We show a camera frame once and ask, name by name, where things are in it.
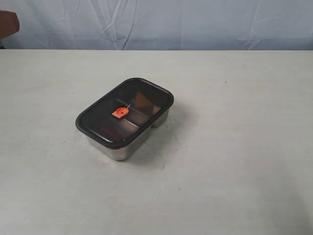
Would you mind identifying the dark transparent box lid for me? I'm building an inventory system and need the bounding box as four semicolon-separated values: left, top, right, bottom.
75;78;174;149

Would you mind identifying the yellow toy cheese wedge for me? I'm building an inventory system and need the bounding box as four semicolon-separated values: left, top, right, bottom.
135;91;154;112

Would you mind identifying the blue-grey backdrop curtain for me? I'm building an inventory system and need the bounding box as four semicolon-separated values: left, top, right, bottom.
0;0;313;50

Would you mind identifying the red toy sausage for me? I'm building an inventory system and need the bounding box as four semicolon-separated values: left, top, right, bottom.
101;126;123;141

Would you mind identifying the stainless steel lunch box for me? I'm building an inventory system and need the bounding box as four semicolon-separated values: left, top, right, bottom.
87;109;170;161

